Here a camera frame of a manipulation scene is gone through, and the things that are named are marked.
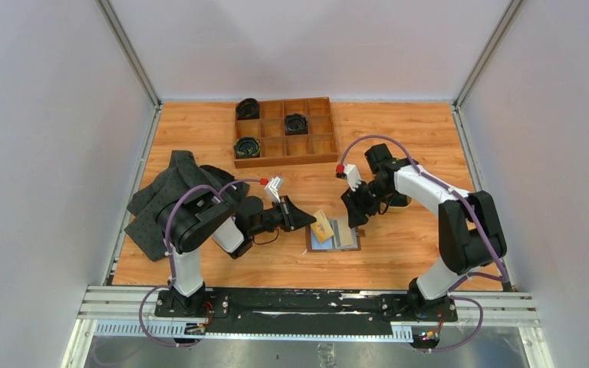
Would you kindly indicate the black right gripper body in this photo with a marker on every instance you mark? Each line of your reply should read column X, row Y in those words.
column 374, row 188

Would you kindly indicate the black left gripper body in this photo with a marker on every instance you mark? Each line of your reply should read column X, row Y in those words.
column 268, row 222

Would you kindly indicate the brown leather card holder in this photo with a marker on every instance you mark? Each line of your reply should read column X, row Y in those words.
column 343, row 238

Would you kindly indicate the yellow oval card tray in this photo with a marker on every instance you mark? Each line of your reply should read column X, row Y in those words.
column 397, row 203

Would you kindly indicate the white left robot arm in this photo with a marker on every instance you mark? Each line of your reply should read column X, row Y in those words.
column 233, row 229

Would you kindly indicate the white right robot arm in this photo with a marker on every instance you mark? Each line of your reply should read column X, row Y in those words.
column 469, row 230

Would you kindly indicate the black-green coiled belt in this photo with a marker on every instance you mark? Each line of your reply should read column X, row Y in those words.
column 247, row 147

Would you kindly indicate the wooden compartment tray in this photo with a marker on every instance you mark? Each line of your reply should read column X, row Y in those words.
column 284, row 132

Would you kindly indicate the dark grey dotted cloth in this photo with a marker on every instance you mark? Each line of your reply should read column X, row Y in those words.
column 167, row 193

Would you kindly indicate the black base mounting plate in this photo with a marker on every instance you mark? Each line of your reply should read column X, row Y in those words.
column 286, row 311

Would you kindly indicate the black coiled belt middle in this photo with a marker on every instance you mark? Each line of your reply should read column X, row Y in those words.
column 295, row 124

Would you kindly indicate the black coiled belt top-left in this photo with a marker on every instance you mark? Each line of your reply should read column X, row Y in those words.
column 247, row 109

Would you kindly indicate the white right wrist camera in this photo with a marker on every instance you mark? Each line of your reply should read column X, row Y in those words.
column 351, row 173

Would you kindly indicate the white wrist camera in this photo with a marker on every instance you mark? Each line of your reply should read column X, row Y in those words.
column 272, row 187
column 351, row 173

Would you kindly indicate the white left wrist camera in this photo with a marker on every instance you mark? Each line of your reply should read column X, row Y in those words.
column 272, row 187

